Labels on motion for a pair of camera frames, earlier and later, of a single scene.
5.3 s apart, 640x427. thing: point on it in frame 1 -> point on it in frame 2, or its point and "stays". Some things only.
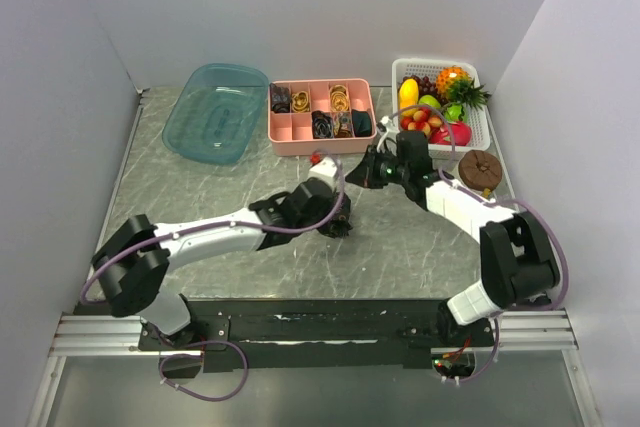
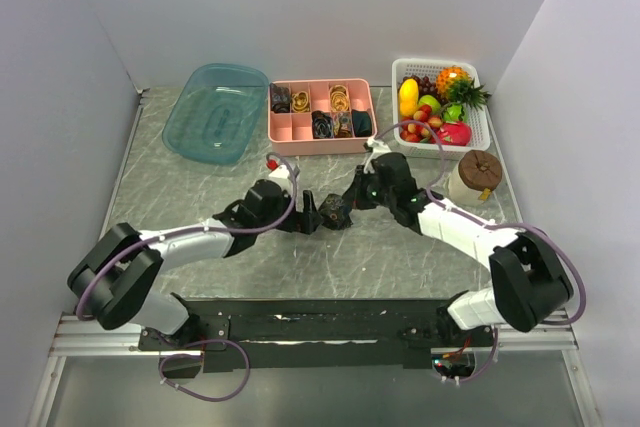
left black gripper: x=329 y=209 -> x=306 y=221
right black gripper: x=365 y=173 -> x=354 y=194
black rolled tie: x=361 y=123 stays
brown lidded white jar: x=480 y=170 stays
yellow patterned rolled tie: x=339 y=98 stays
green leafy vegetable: x=452 y=113 stays
